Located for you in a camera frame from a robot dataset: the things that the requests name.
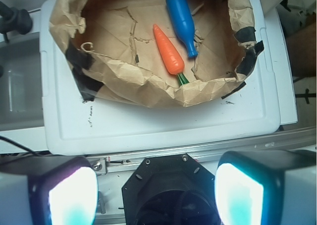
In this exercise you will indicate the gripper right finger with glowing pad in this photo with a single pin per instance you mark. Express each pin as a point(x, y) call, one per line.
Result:
point(274, 187)

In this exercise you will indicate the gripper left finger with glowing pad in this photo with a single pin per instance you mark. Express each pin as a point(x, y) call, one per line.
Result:
point(47, 190)

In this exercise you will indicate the orange toy carrot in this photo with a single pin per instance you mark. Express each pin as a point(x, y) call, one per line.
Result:
point(172, 59)

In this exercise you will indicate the white plastic tray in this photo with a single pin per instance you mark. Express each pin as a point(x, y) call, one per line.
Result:
point(75, 127)

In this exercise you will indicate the crumpled brown paper bag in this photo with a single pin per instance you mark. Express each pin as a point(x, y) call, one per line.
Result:
point(111, 49)

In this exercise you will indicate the black clamp knob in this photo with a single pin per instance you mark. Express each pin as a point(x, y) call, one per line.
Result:
point(13, 19)

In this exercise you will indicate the blue plastic toy bottle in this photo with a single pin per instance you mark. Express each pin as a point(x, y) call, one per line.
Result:
point(183, 24)

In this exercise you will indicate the aluminium extrusion rail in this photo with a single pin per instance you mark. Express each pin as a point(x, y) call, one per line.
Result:
point(207, 152)

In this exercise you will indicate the black octagonal mount plate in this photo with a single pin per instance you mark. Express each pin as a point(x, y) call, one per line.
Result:
point(170, 190)

